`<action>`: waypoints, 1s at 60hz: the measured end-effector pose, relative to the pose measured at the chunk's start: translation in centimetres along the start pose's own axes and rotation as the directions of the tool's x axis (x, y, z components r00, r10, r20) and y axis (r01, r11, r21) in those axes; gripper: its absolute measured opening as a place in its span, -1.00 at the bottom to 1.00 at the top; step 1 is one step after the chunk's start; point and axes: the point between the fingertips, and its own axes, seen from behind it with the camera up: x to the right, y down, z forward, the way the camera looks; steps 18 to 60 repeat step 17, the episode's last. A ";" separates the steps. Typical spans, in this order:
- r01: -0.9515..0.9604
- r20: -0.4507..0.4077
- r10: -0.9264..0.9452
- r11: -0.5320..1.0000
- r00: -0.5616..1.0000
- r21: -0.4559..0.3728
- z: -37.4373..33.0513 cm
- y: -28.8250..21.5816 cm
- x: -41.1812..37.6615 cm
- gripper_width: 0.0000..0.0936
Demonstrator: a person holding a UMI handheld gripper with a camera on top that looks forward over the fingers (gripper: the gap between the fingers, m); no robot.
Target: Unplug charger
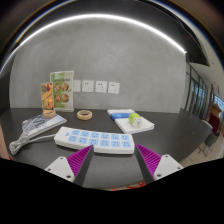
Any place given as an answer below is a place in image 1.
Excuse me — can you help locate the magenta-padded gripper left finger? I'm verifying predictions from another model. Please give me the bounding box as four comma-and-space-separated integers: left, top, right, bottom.
44, 144, 95, 187

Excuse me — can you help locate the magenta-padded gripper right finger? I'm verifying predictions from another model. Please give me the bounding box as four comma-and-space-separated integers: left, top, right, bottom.
133, 143, 184, 185

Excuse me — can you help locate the green and white charger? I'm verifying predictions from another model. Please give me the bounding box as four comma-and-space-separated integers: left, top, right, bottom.
128, 112, 144, 128

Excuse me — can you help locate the white and blue booklet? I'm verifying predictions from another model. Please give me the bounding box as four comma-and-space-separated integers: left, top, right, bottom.
106, 108, 156, 135

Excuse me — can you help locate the dark chair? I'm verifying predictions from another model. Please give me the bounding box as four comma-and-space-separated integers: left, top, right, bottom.
199, 131, 219, 158

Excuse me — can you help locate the beige tape roll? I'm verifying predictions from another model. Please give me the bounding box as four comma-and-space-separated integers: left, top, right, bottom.
76, 109, 94, 121

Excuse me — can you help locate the orange card on wooden stand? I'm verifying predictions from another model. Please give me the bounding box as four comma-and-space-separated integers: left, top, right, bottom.
40, 81, 57, 120

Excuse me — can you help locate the green menu sign stand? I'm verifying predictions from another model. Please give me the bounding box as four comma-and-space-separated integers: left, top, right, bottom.
49, 70, 75, 113

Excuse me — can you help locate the black-framed glass partition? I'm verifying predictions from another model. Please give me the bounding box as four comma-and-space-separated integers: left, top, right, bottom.
184, 61, 224, 121

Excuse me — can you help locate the curved ceiling light strip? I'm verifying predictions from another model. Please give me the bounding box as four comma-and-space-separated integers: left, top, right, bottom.
0, 13, 188, 74

